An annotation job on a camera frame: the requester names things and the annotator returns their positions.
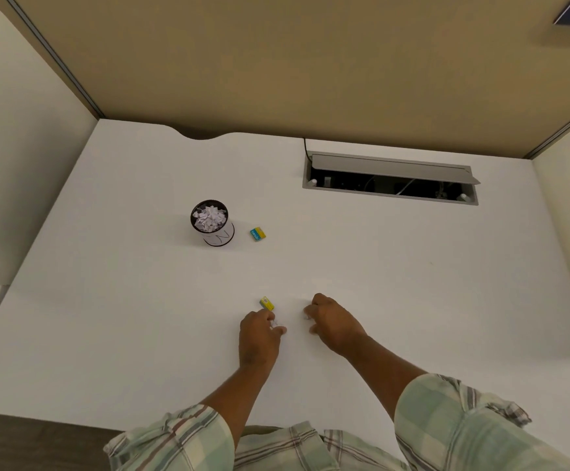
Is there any white side partition panel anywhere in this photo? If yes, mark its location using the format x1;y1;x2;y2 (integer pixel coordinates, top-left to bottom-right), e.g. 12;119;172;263
0;2;100;356

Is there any white cup with black rim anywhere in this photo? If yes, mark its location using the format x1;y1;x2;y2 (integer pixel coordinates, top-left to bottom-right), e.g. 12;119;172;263
190;200;236;249

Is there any pile of white paper scraps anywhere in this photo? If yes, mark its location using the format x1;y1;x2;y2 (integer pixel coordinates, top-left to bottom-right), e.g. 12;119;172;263
193;205;227;232

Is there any grey cable box lid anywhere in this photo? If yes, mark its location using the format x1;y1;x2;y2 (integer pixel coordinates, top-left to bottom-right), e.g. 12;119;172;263
310;152;481;185

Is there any person's right hand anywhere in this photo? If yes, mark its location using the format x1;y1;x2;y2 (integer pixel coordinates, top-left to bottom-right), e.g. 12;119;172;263
304;292;368;359

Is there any person's left forearm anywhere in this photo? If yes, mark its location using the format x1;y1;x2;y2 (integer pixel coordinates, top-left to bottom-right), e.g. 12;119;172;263
200;360;281;452

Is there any person's right forearm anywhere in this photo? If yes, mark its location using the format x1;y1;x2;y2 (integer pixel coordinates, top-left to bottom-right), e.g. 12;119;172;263
340;331;431;423

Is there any grey desk cable box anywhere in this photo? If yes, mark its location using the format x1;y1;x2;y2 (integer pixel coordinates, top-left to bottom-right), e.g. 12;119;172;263
302;151;481;206

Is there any person's left hand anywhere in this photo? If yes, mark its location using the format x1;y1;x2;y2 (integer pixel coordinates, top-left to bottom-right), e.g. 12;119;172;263
239;309;288;371

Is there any beige desk partition panel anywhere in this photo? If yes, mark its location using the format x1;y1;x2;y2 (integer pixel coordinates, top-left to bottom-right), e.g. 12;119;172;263
2;0;570;160

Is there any plaid green shirt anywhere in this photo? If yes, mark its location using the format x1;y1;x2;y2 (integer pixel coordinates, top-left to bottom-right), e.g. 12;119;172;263
104;373;570;471

